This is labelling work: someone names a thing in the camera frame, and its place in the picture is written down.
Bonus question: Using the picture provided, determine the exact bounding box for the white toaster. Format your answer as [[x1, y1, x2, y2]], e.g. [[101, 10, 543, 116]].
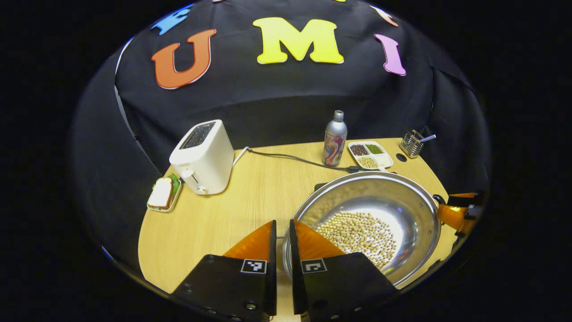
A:
[[169, 119, 235, 196]]

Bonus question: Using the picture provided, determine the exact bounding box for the steel pot with black handles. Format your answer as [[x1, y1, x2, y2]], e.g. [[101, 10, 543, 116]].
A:
[[282, 171, 447, 288]]

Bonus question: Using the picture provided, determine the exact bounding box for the pile of yellow soybeans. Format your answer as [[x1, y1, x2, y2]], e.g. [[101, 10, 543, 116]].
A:
[[315, 211, 398, 270]]

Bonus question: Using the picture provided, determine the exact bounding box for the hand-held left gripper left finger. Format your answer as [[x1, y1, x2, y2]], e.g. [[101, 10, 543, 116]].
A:
[[170, 220, 278, 322]]

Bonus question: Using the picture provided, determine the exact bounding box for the black power cable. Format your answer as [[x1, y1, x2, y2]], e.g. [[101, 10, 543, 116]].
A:
[[232, 147, 398, 174]]

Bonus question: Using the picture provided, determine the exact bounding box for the white divided tray of beans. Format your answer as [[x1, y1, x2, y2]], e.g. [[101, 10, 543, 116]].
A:
[[348, 140, 394, 171]]

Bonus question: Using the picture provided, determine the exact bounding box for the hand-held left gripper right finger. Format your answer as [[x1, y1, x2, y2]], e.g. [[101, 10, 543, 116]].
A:
[[290, 219, 400, 322]]

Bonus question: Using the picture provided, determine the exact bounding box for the black backdrop cloth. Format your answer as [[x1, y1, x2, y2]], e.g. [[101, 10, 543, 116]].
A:
[[71, 0, 492, 211]]

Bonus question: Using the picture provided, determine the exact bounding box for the wire mesh utensil holder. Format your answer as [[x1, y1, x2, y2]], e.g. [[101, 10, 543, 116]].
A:
[[400, 130, 424, 159]]

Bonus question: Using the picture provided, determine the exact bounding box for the toy sandwich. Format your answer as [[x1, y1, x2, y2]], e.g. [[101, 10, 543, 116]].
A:
[[147, 177, 175, 210]]

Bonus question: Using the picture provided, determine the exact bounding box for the small green plate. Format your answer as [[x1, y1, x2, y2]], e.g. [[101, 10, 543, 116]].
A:
[[147, 174, 184, 213]]

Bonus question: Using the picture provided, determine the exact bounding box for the silver bottle with colourful label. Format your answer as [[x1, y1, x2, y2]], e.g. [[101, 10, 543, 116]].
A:
[[322, 110, 348, 167]]

